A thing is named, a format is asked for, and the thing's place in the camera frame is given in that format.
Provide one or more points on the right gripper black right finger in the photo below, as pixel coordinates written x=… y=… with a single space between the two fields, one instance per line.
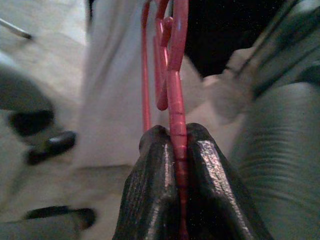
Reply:
x=215 y=190

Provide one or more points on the black shirt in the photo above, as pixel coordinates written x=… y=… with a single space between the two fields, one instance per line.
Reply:
x=225 y=32

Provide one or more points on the white shirt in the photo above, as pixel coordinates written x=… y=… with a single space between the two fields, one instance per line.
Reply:
x=112 y=100

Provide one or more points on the pink plastic clothes hanger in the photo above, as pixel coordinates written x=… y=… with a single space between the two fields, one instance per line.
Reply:
x=177 y=105

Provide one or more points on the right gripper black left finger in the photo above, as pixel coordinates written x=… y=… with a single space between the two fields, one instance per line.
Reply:
x=150 y=180

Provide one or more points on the green leather sofa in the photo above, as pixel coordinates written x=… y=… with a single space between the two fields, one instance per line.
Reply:
x=287 y=150

